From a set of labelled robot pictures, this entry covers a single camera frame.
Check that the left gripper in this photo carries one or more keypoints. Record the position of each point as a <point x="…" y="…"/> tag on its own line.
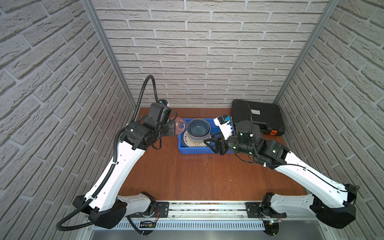
<point x="173" y="130"/>

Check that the black tool case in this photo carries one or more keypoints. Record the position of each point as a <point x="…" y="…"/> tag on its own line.
<point x="267" y="116"/>

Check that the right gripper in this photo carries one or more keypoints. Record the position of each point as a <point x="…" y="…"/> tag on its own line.
<point x="220" y="143"/>

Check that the lilac bowl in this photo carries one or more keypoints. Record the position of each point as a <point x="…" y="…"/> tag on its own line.
<point x="195" y="141"/>

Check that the clear glass with dark base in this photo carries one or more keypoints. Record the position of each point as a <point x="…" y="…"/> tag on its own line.
<point x="180" y="126"/>

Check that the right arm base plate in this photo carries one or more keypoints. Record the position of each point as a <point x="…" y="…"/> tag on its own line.
<point x="258" y="210"/>

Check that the sunburst pattern plate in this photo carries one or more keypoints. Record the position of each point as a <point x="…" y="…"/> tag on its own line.
<point x="183" y="141"/>

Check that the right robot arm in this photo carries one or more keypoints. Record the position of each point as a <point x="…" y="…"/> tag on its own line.
<point x="332" y="203"/>

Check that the blue plastic bin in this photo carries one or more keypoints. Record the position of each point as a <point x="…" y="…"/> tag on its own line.
<point x="197" y="150"/>

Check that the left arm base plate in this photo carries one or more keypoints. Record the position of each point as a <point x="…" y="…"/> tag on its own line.
<point x="157" y="210"/>

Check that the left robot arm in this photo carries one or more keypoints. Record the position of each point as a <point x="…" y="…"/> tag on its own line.
<point x="102" y="202"/>

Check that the blue grey bowl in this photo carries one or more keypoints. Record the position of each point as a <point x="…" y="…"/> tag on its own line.
<point x="198" y="129"/>

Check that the aluminium front rail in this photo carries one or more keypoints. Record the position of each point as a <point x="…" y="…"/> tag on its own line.
<point x="209" y="216"/>

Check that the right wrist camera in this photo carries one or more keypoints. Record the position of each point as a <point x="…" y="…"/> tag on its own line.
<point x="224" y="122"/>

